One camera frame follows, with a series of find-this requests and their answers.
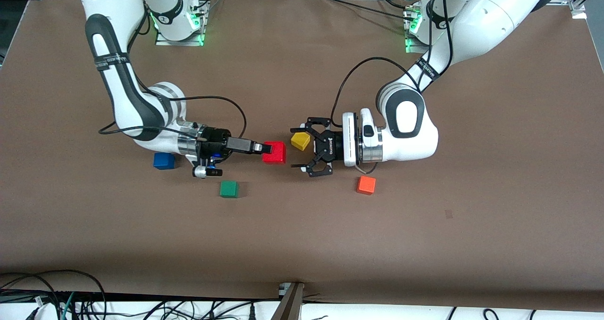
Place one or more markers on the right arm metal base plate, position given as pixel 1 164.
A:
pixel 163 42

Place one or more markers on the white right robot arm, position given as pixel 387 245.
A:
pixel 122 88

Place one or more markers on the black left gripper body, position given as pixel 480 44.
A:
pixel 329 147

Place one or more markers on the red wooden block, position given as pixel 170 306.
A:
pixel 276 152

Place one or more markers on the aluminium profile bar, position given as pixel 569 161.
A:
pixel 289 306

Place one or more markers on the brown paper table cover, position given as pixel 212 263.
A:
pixel 302 240

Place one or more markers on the yellow wooden block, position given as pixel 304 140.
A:
pixel 300 141

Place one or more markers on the metal corner bracket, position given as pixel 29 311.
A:
pixel 578 7

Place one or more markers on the blue wooden block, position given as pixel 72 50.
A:
pixel 163 161

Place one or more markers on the white lower shelf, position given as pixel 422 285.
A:
pixel 401 313

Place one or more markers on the orange wooden block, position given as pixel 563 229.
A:
pixel 366 185

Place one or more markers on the small metal bracket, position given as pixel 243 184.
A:
pixel 283 289

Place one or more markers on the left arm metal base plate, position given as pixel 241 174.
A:
pixel 411 49

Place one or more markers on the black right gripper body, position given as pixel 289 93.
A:
pixel 215 142

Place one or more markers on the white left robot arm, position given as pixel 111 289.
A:
pixel 410 136

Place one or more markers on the green wooden block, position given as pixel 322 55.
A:
pixel 228 189

